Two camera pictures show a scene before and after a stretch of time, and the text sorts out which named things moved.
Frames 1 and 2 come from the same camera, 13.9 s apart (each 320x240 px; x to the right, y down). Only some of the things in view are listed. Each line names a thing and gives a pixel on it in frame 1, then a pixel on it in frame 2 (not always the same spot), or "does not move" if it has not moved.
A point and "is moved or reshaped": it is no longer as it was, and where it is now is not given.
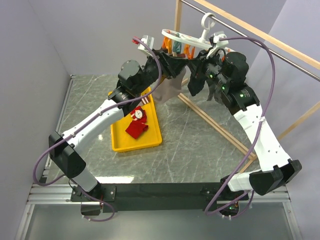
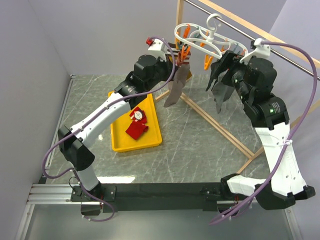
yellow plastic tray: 122,141 does not move
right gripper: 198,63 to 230,60
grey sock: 169,87 is moved or reshaped
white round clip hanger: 208,20 is moved or reshaped
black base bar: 132,197 does not move
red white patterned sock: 138,114 does not move
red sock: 136,128 does not move
